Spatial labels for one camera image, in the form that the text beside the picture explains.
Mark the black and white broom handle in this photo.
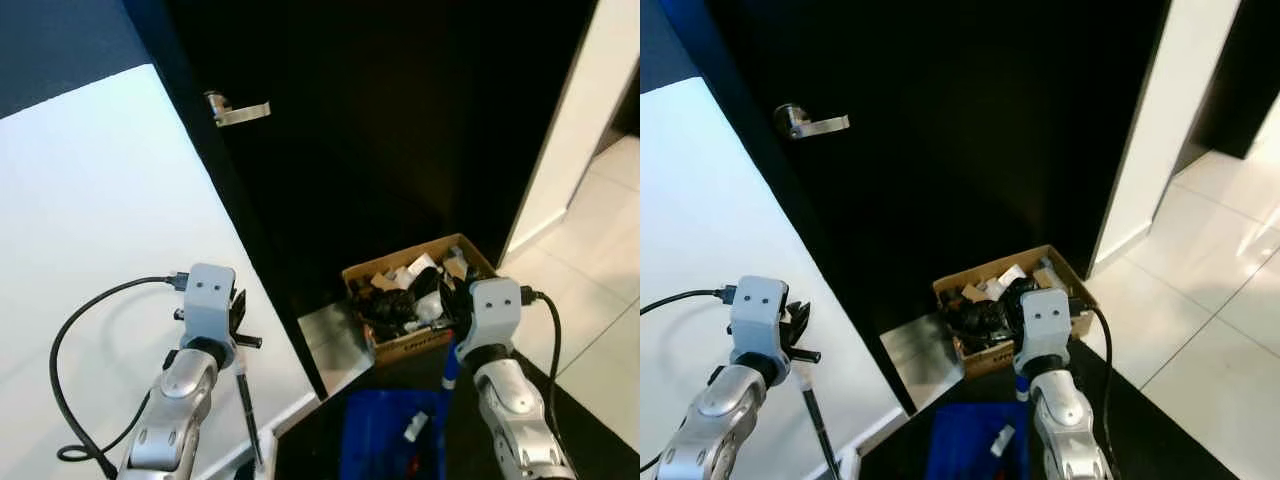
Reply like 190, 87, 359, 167
800, 365, 866, 480
233, 365, 279, 480

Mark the blue dustpan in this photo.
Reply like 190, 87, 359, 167
338, 340, 463, 480
925, 375, 1031, 480

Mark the black floor mat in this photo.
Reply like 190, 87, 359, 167
860, 340, 1241, 480
270, 350, 601, 480

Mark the black heap of items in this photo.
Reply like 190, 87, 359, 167
945, 280, 1026, 346
358, 275, 451, 341

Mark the brown cardboard box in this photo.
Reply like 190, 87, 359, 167
342, 233, 498, 366
932, 245, 1098, 381

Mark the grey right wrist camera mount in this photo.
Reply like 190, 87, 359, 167
1018, 288, 1071, 373
468, 278, 525, 349

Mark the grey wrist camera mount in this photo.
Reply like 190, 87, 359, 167
1018, 288, 1071, 373
730, 276, 791, 361
468, 278, 525, 349
184, 263, 239, 346

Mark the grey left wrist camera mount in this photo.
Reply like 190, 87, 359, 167
184, 263, 239, 346
730, 276, 791, 361

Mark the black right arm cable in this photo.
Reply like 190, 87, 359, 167
520, 290, 563, 421
1068, 305, 1113, 441

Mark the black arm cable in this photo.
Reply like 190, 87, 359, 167
1068, 305, 1113, 441
50, 272, 189, 476
520, 290, 563, 421
640, 288, 737, 473

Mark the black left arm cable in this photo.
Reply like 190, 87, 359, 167
50, 272, 189, 476
640, 288, 737, 473

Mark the silver door lever handle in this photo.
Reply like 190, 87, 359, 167
775, 104, 851, 141
204, 91, 272, 128

